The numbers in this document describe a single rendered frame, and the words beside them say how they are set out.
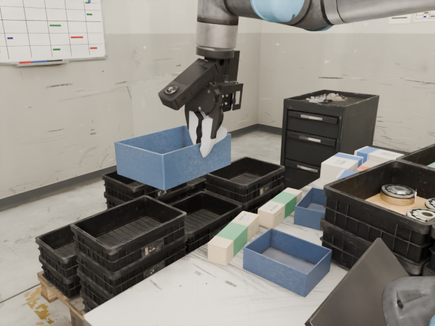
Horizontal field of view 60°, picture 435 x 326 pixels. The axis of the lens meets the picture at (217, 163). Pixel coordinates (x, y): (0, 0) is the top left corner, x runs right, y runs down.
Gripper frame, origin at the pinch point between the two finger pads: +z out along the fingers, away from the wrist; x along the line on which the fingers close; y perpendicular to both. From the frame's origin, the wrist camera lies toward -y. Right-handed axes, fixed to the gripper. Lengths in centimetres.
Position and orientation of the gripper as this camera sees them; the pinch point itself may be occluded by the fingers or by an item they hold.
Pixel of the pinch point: (199, 151)
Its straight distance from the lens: 76.2
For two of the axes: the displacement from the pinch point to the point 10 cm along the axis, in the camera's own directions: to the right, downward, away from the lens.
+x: -7.3, -3.3, 6.0
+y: 6.8, -2.4, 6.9
